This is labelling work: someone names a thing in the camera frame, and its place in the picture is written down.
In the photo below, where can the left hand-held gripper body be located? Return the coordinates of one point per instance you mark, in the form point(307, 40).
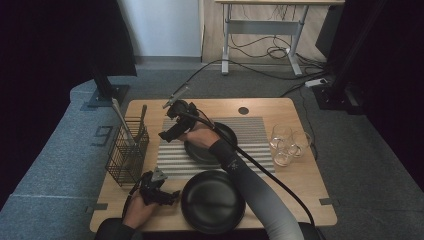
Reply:
point(150, 191)

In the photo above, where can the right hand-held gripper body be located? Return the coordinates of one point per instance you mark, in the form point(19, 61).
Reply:
point(183, 115)

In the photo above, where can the black plate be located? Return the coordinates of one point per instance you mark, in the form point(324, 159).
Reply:
point(210, 203)
point(200, 155)

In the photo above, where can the clear drinking glass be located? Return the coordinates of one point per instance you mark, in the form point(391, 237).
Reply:
point(280, 136)
point(283, 158)
point(301, 143)

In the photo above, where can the person's left hand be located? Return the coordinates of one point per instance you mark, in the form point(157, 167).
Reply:
point(136, 213)

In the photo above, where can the person's right hand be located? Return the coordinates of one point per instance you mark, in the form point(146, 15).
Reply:
point(201, 136)

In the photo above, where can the grey tape piece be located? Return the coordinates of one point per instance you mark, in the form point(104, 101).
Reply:
point(328, 201)
point(96, 207)

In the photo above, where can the black table grommet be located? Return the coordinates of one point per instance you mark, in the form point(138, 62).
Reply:
point(243, 110)

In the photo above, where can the striped grey placemat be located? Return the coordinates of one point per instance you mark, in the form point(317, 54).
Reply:
point(253, 133)

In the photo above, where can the black metal stand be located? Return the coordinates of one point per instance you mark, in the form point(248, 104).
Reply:
point(336, 90)
point(106, 90)

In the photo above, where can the white-legged wooden desk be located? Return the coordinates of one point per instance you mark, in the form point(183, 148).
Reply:
point(263, 27)

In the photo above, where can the white power strip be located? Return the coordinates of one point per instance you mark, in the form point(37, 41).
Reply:
point(316, 82)

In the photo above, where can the dark curtain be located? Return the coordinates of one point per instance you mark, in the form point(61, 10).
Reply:
point(393, 83)
point(50, 50)

